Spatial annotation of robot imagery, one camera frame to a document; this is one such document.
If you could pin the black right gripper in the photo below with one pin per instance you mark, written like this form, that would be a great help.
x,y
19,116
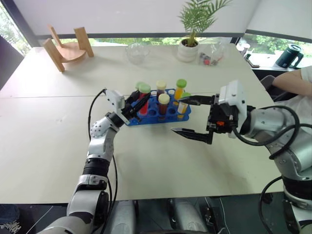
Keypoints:
x,y
220,117

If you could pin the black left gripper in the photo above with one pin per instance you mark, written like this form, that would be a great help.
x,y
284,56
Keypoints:
x,y
130,111

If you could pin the red tube with green cap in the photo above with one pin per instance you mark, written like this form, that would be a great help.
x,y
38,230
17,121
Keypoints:
x,y
144,88

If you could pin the yellow tube with green cap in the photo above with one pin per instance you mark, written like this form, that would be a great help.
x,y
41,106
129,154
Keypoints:
x,y
182,107

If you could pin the person's bare forearm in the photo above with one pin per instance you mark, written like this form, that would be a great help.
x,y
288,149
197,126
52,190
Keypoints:
x,y
291,81

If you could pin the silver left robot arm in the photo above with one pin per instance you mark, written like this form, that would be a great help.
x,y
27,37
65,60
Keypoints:
x,y
97,131

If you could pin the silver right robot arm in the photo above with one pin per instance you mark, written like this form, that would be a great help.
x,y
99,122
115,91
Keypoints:
x,y
268,119

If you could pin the green-capped test tube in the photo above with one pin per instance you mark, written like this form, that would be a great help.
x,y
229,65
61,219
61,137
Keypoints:
x,y
139,84

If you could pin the blue test tube rack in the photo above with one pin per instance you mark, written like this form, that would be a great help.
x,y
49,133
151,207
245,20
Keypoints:
x,y
153,116

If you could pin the brown tube with cream cap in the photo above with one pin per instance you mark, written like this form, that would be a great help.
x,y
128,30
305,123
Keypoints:
x,y
163,102

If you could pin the dark brown tube cream cap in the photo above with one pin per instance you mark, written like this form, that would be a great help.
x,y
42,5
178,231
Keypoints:
x,y
161,85

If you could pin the orange tube with green cap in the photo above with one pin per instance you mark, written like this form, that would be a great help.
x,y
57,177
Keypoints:
x,y
181,84

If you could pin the clear glass bowl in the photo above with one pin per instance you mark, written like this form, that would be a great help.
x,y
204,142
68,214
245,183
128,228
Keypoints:
x,y
137,54

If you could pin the clear plastic container with bits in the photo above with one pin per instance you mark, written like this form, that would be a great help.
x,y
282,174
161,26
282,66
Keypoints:
x,y
210,55

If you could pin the white plant pot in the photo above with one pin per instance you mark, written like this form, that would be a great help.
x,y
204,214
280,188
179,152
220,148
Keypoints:
x,y
187,52

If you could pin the grey chair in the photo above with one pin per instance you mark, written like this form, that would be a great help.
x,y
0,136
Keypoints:
x,y
268,85

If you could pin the paper cup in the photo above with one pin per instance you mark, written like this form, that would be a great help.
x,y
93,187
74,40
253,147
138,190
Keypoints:
x,y
243,50

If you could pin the wooden stand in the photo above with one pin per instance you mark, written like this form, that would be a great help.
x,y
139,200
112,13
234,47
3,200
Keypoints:
x,y
70,51

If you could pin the silver robot leg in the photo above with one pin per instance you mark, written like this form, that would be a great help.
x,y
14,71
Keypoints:
x,y
189,217
125,217

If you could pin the green palm plant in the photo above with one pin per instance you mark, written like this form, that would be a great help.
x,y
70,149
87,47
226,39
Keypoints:
x,y
198,17

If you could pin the white shirt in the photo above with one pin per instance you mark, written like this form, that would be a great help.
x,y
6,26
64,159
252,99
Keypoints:
x,y
298,103

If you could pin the dark green kettle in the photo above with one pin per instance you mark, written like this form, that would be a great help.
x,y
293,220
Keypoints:
x,y
288,57

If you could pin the dark panel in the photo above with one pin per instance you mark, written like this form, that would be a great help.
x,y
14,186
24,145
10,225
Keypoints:
x,y
9,63

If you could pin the blue jeans and sneaker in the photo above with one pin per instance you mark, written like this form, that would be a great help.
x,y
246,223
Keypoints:
x,y
8,218

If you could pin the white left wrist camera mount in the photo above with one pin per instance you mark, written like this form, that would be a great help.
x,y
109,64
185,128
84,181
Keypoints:
x,y
116,100

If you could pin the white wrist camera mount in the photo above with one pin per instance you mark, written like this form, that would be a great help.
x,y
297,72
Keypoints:
x,y
116,100
232,93

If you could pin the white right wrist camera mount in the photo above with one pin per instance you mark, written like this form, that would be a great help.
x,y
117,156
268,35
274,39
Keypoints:
x,y
232,93

